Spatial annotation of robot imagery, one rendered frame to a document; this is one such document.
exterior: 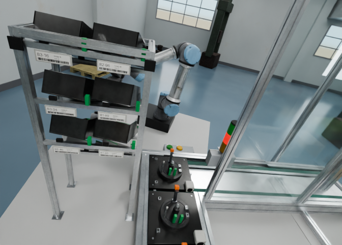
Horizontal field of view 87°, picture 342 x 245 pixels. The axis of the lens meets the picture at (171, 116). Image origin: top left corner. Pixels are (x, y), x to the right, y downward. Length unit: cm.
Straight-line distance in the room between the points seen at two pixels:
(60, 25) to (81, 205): 81
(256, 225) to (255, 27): 830
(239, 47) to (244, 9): 142
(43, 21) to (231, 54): 861
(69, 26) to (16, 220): 86
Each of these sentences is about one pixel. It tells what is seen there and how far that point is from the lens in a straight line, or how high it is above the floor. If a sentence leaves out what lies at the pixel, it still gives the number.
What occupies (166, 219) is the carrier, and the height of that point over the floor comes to 99.
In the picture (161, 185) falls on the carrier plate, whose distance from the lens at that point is 102.
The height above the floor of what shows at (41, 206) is 86.
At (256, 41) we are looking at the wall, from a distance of 905.
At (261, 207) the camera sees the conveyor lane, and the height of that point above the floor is 91.
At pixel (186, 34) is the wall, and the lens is 900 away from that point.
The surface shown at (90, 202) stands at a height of 86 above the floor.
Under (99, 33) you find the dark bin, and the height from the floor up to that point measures 167.
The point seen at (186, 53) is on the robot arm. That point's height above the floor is 154.
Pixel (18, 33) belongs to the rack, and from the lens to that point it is 59.
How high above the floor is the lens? 177
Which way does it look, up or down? 31 degrees down
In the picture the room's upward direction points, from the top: 13 degrees clockwise
